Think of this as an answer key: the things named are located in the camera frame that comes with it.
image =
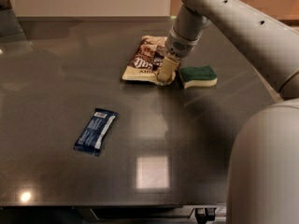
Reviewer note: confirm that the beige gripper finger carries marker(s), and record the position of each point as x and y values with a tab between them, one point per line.
168	69

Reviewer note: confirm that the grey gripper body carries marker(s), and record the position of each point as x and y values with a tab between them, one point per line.
177	47

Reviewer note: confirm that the brown sea salt chip bag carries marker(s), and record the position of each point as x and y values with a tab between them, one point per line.
146	63

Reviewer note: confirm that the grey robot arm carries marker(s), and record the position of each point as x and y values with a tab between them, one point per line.
263	172

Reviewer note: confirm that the blue rxbar blueberry wrapper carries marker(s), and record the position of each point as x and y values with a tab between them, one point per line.
91	139

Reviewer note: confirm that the green and yellow sponge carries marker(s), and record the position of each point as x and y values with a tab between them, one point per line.
203	76

